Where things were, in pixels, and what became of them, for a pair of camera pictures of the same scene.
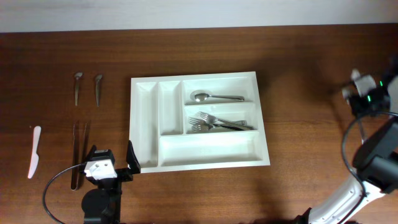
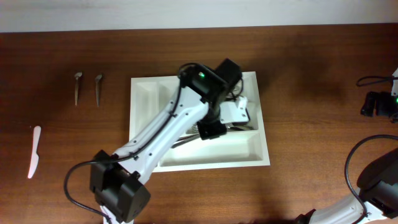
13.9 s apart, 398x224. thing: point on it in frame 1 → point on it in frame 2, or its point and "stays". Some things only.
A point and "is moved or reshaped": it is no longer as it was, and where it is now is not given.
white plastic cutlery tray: [195, 122] stays
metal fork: [196, 122] is moved or reshaped
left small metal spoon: [78, 75] stays
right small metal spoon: [97, 85] stays
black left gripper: [127, 173] → [208, 129]
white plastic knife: [35, 157] stays
